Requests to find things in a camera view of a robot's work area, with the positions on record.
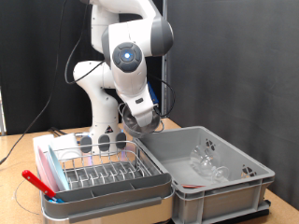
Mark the grey dish rack base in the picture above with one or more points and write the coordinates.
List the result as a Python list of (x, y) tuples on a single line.
[(109, 199)]

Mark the pink plate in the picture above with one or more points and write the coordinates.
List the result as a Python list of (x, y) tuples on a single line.
[(43, 168)]

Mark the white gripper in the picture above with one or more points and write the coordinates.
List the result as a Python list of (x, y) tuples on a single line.
[(140, 105)]

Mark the grey plastic crate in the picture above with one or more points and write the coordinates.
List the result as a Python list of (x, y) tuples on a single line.
[(218, 202)]

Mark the white plastic box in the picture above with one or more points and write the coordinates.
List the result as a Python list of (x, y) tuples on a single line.
[(42, 143)]

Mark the clear wine glass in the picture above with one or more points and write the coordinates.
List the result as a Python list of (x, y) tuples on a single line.
[(202, 161)]

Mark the dark grey backdrop curtain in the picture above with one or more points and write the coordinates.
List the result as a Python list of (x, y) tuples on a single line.
[(249, 62)]

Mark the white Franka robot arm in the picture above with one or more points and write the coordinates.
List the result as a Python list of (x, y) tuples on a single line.
[(102, 124)]

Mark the white plastic mug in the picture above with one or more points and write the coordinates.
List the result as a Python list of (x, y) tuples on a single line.
[(67, 143)]

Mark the grey metal post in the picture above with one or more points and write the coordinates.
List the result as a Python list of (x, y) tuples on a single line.
[(2, 112), (165, 93)]

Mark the blue wrist camera bracket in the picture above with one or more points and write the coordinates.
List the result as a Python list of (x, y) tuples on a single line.
[(152, 93)]

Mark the light blue plate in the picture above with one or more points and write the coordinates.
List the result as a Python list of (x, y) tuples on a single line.
[(59, 171)]

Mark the black backdrop curtain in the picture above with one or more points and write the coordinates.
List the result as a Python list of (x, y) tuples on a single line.
[(18, 46)]

